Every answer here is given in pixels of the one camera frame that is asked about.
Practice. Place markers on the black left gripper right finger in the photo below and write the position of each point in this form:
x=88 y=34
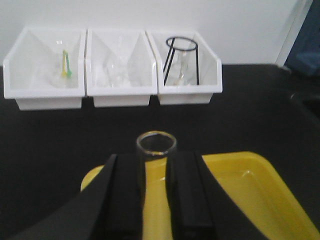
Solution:
x=200 y=209

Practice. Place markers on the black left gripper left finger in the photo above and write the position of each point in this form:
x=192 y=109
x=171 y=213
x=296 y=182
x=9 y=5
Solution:
x=108 y=208

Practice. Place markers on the clear glass test tube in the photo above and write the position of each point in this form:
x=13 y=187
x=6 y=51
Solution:
x=154 y=145

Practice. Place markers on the yellow plastic tray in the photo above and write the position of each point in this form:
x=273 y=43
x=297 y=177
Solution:
x=249 y=180

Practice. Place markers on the clear glassware in middle bin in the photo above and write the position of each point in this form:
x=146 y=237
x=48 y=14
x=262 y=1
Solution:
x=111 y=70

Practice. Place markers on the right white storage bin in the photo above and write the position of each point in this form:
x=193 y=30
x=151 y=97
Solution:
x=210 y=69

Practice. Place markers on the white storage bin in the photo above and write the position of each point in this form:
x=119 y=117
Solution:
x=32 y=69
x=210 y=69
x=141 y=66

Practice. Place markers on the middle white storage bin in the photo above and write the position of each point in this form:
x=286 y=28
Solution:
x=141 y=66

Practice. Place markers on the clear glass flask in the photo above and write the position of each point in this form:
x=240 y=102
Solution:
x=180 y=72

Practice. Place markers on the left white storage bin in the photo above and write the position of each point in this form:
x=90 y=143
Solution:
x=32 y=69

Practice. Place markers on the green yellow plastic clip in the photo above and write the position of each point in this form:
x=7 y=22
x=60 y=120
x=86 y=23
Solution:
x=65 y=71

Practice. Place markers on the black wire tripod stand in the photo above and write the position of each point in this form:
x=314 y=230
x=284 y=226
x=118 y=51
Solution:
x=181 y=43

